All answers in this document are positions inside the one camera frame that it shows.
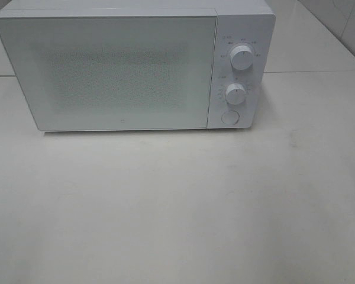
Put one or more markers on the white microwave oven body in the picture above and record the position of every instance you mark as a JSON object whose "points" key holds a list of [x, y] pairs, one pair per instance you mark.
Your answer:
{"points": [[237, 22]]}

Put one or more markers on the round white door button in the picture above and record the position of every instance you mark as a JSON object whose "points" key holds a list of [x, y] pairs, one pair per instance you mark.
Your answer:
{"points": [[230, 117]]}

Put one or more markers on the white timer knob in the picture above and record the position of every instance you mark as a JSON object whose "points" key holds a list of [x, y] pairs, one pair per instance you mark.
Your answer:
{"points": [[235, 94]]}

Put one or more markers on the white microwave door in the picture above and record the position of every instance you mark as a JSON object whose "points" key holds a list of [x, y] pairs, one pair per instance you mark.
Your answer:
{"points": [[89, 74]]}

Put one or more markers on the upper white power knob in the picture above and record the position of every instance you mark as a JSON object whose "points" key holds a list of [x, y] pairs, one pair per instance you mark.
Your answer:
{"points": [[241, 56]]}

